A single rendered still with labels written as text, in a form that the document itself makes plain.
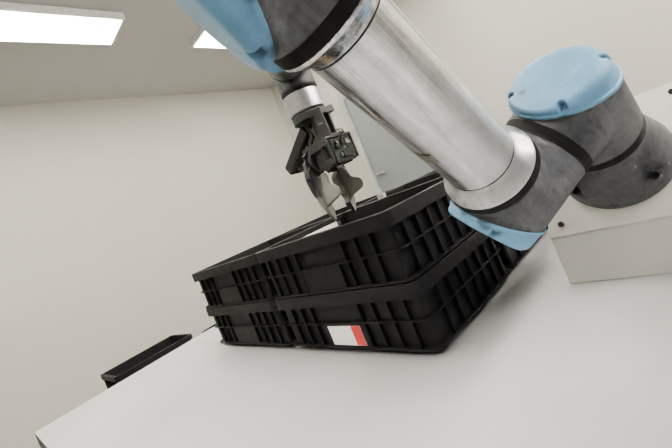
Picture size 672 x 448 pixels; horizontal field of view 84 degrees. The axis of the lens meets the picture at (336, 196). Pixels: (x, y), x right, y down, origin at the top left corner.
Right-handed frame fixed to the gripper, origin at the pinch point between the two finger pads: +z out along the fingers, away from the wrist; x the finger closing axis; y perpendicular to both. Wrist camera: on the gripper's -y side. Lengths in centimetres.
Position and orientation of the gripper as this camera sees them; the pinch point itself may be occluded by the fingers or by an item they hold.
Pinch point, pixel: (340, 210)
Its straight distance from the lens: 76.3
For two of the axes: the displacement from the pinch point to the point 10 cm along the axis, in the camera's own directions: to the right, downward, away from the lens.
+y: 6.4, -2.7, -7.2
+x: 6.7, -2.7, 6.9
